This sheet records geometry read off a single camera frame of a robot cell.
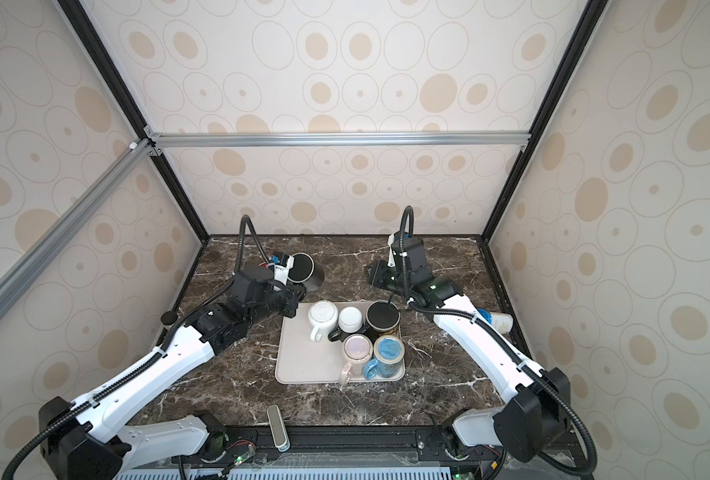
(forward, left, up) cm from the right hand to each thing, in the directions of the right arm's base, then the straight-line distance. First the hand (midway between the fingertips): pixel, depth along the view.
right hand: (370, 269), depth 78 cm
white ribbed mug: (-5, +14, -17) cm, 22 cm away
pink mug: (-16, +4, -13) cm, 22 cm away
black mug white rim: (-3, +16, +4) cm, 17 cm away
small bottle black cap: (-5, +59, -15) cm, 61 cm away
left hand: (-5, +16, 0) cm, 16 cm away
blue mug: (-17, -4, -15) cm, 23 cm away
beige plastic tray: (-14, +20, -24) cm, 35 cm away
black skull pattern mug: (-6, -3, -15) cm, 16 cm away
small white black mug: (-6, +6, -16) cm, 18 cm away
